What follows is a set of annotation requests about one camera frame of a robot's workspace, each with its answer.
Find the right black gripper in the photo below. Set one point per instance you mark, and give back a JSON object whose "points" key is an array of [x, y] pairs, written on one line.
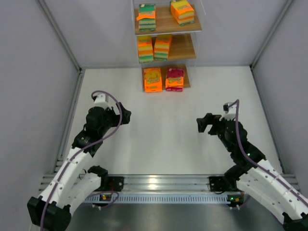
{"points": [[212, 125]]}

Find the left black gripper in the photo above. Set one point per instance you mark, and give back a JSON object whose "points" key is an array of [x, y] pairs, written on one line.
{"points": [[119, 115]]}

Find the orange scrub box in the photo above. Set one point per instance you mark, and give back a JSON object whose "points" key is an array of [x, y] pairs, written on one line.
{"points": [[152, 78]]}

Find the pink orange sponge box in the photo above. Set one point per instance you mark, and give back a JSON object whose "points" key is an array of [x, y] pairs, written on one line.
{"points": [[174, 79]]}

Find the yellow sponge pack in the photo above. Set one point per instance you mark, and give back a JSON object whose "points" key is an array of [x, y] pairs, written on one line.
{"points": [[182, 11], [145, 49]]}

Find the orange green sponge pack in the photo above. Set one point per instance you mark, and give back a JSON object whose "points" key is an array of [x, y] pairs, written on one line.
{"points": [[162, 46]]}

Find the green top sponge pack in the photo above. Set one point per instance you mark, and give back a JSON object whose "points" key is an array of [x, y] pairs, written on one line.
{"points": [[146, 17]]}

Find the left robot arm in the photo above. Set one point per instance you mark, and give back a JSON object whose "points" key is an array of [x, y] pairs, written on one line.
{"points": [[53, 209]]}

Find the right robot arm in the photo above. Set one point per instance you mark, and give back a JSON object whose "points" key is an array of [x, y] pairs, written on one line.
{"points": [[254, 174]]}

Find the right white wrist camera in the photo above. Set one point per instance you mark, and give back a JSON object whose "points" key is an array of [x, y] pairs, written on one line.
{"points": [[231, 111]]}

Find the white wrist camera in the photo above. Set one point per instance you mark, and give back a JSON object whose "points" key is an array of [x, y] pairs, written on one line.
{"points": [[102, 100], [231, 111]]}

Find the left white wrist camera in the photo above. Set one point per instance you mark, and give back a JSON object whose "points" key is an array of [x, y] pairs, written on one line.
{"points": [[102, 100]]}

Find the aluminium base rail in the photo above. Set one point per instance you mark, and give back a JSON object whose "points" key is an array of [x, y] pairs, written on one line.
{"points": [[162, 189]]}

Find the white wire wooden shelf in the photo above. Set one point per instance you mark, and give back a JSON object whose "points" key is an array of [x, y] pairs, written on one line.
{"points": [[186, 40]]}

